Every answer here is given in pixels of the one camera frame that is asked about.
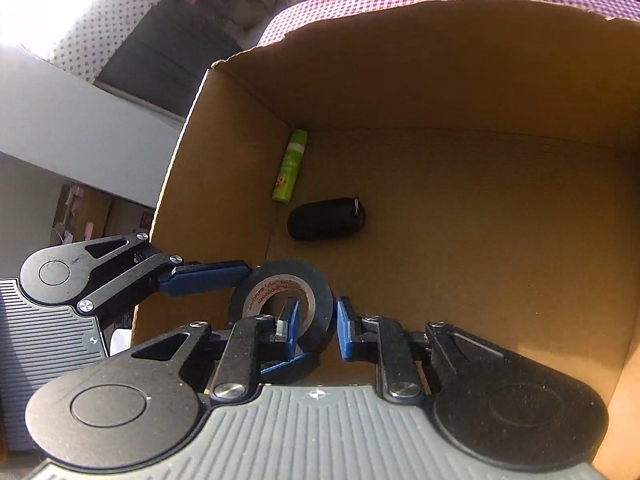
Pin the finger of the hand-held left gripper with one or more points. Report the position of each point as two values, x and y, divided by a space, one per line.
290 364
210 277

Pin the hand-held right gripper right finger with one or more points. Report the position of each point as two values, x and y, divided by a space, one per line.
344 330

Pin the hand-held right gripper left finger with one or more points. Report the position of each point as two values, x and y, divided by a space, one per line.
284 327

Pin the black tape roll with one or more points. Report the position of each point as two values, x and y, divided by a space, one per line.
320 305

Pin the black key pouch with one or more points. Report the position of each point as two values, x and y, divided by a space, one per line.
325 220

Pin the green lip balm tube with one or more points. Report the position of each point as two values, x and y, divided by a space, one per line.
290 170

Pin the brown cardboard box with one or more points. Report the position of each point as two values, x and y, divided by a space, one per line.
475 210

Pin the white cabinet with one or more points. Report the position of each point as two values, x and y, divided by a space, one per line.
75 125

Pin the dark grey cloth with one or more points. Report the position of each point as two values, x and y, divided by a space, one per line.
165 60

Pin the white polka dot cloth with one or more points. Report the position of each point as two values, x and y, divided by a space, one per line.
100 35

